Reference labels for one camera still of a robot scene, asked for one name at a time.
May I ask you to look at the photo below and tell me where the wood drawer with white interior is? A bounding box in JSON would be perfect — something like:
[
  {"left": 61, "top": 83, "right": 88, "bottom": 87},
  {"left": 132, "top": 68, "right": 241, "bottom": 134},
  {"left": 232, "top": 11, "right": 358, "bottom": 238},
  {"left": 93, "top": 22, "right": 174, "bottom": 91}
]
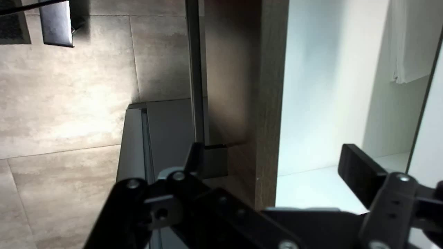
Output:
[{"left": 185, "top": 0, "right": 443, "bottom": 249}]

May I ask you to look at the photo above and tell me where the thin black floor cable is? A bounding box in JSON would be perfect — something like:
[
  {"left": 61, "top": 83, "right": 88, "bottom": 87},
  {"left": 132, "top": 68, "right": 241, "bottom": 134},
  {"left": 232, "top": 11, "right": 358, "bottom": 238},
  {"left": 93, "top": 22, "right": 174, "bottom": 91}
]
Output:
[{"left": 0, "top": 0, "right": 73, "bottom": 18}]

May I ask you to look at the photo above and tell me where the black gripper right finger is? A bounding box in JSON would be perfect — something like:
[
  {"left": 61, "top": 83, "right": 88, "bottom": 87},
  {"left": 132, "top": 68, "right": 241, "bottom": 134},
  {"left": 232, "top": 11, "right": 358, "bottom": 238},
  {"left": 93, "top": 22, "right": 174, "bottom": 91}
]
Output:
[{"left": 337, "top": 142, "right": 443, "bottom": 249}]

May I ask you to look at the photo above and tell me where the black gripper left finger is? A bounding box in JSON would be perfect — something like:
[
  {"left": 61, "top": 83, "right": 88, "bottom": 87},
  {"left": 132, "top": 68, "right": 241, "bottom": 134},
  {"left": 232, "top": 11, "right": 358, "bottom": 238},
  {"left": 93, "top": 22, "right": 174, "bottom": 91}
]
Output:
[{"left": 82, "top": 139, "right": 297, "bottom": 249}]

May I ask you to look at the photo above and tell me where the black block foot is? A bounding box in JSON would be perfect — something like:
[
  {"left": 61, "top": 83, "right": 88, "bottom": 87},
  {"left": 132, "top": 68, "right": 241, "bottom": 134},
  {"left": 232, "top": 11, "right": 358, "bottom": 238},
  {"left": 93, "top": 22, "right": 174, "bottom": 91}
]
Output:
[{"left": 38, "top": 0, "right": 92, "bottom": 48}]

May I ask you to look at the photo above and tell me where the grey refrigerator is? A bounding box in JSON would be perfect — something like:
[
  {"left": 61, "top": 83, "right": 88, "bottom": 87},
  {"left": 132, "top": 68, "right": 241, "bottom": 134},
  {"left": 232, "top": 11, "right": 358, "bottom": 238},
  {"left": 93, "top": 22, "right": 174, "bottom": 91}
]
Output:
[{"left": 82, "top": 97, "right": 205, "bottom": 249}]

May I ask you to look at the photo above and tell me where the dark mesh panel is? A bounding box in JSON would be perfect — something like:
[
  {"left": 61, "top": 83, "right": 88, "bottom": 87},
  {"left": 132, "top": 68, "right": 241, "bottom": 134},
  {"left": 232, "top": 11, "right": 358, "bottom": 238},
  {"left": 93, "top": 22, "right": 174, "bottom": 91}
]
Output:
[{"left": 0, "top": 0, "right": 34, "bottom": 45}]

